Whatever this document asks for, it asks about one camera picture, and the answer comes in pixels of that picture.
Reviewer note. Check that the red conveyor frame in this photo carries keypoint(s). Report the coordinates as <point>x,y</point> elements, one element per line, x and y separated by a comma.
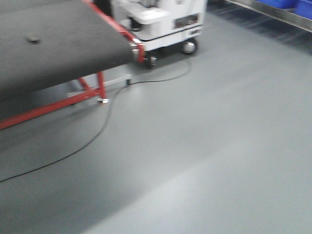
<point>92,80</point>

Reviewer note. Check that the grey brake pad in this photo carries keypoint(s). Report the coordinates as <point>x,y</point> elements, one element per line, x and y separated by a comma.
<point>33,39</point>

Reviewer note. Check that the black conveyor belt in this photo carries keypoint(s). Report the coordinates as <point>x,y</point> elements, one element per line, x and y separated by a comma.
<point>56,41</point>

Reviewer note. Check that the white wheeled machine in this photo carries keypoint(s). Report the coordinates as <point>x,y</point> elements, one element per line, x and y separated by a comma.
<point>162,23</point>

